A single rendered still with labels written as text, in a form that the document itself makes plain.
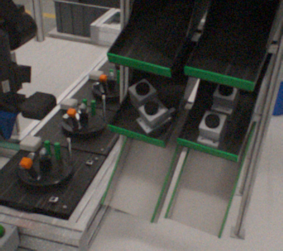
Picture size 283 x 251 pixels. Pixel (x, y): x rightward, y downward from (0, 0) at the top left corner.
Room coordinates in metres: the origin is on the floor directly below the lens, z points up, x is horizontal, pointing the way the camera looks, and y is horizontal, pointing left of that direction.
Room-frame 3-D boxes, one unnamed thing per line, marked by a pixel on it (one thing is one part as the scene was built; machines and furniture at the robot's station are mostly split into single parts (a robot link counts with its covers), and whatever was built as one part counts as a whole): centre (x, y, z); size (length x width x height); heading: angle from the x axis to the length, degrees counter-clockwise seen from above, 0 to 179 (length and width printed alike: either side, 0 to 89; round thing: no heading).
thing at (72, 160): (0.79, 0.33, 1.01); 0.24 x 0.24 x 0.13; 81
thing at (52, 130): (1.03, 0.29, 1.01); 0.24 x 0.24 x 0.13; 81
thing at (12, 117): (0.59, 0.29, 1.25); 0.06 x 0.04 x 0.07; 170
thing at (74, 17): (2.92, 0.60, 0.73); 0.62 x 0.42 x 0.23; 81
